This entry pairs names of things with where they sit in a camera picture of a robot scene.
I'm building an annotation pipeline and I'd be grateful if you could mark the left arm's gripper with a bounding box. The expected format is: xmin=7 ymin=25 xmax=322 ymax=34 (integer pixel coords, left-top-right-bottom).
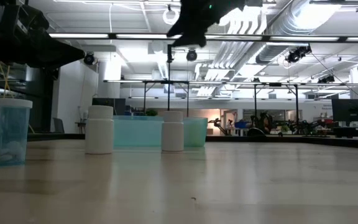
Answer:
xmin=0 ymin=30 xmax=86 ymax=68

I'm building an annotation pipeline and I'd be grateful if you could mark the right arm's gripper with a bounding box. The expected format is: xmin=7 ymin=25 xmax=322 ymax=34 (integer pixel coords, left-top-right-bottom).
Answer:
xmin=166 ymin=0 xmax=248 ymax=49

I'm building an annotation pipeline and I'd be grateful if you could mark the blue pill bottle white cap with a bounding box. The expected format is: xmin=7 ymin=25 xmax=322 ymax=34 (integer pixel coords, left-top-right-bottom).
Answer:
xmin=0 ymin=98 xmax=33 ymax=166

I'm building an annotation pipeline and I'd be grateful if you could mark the translucent teal plastic basket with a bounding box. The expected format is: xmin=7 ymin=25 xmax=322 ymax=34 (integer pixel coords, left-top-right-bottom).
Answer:
xmin=112 ymin=115 xmax=209 ymax=148

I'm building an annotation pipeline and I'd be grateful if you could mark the black monitor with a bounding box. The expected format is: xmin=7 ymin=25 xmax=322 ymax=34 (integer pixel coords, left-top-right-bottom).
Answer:
xmin=331 ymin=98 xmax=358 ymax=123
xmin=91 ymin=98 xmax=126 ymax=117

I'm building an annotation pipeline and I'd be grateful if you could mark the dark desk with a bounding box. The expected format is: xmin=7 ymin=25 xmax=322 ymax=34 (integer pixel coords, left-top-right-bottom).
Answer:
xmin=333 ymin=126 xmax=358 ymax=139

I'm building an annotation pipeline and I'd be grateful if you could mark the white cable coil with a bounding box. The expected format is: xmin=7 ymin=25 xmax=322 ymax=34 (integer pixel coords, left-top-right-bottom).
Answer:
xmin=162 ymin=8 xmax=180 ymax=26

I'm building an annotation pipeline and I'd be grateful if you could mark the black rig frame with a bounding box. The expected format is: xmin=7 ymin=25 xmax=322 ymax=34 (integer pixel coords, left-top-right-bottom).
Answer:
xmin=48 ymin=32 xmax=358 ymax=44

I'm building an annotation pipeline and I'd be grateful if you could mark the black neighbouring station frame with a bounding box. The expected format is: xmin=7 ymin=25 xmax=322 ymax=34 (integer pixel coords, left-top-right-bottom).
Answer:
xmin=104 ymin=79 xmax=358 ymax=125

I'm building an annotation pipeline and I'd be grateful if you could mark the black vertical post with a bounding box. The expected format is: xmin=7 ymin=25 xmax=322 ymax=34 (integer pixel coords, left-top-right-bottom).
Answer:
xmin=166 ymin=43 xmax=174 ymax=112

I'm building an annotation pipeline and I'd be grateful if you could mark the yellow cable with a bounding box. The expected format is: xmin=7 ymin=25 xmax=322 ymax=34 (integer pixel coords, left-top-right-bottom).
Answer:
xmin=0 ymin=60 xmax=35 ymax=134

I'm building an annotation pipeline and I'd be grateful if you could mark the black table edge rail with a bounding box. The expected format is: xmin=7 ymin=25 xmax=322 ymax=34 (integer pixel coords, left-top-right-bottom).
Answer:
xmin=0 ymin=133 xmax=358 ymax=151

